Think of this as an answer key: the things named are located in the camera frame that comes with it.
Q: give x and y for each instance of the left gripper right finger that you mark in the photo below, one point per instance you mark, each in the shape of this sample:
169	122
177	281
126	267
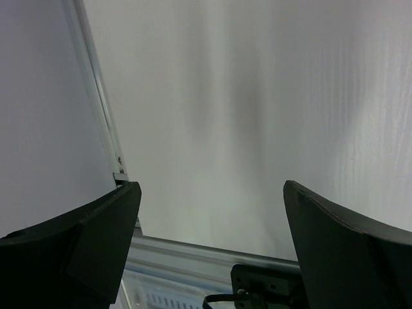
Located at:
347	260

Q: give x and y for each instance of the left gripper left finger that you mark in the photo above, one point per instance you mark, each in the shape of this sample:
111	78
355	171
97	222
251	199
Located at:
75	260

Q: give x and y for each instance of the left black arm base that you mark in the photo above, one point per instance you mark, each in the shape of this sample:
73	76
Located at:
262	288

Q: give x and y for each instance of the white slotted cable duct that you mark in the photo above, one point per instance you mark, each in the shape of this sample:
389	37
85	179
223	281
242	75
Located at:
146	296

